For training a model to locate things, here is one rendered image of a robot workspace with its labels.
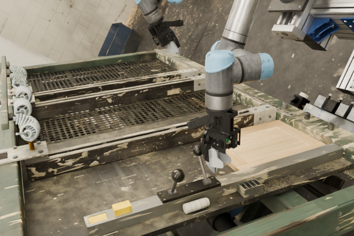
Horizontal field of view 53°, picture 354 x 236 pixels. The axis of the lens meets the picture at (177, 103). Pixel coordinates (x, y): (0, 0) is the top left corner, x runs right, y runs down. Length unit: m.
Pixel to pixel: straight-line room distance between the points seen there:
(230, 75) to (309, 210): 0.43
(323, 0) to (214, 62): 0.99
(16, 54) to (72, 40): 1.73
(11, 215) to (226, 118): 0.61
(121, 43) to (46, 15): 1.46
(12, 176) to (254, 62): 0.80
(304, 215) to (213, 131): 0.33
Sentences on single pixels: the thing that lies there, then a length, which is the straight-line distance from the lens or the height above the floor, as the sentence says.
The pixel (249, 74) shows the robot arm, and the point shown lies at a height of 1.52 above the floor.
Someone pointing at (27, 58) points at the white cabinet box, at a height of 1.46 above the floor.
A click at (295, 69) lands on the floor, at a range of 3.03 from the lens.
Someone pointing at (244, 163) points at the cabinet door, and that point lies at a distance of 1.31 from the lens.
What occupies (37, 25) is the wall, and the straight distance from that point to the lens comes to 6.43.
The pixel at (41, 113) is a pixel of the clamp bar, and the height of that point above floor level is 1.71.
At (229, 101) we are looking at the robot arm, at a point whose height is 1.53.
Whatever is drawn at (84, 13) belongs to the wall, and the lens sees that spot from 6.57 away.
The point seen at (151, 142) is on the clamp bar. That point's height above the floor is 1.42.
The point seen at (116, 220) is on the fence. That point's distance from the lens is 1.04.
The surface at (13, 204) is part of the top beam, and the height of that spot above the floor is 1.87.
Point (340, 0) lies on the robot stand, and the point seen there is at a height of 0.95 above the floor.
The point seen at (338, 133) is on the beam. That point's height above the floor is 0.85.
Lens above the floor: 2.12
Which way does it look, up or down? 31 degrees down
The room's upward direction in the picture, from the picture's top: 64 degrees counter-clockwise
